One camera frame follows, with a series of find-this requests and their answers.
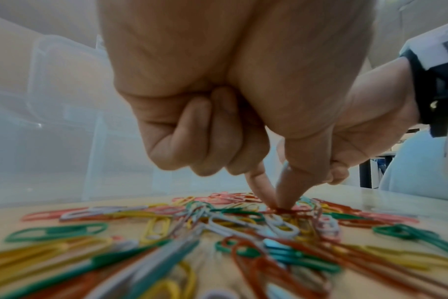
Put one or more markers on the clear plastic compartment box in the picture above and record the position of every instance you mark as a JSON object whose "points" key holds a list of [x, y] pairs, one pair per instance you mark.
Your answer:
{"points": [[61, 131]]}

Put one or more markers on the person's right hand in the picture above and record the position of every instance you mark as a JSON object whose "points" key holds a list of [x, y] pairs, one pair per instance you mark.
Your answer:
{"points": [[379, 111]]}

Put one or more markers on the black right wristband white markers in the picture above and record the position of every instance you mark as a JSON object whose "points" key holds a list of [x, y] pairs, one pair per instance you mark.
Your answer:
{"points": [[430, 81]]}

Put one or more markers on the pile of coloured paper clips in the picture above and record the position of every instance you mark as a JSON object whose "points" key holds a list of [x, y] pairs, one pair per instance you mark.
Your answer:
{"points": [[209, 248]]}

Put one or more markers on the person's left hand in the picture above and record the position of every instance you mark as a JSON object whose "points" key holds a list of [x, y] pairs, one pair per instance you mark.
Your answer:
{"points": [[227, 58]]}

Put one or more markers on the red paper clip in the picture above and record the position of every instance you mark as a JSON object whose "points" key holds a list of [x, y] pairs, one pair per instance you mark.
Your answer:
{"points": [[283, 209]]}

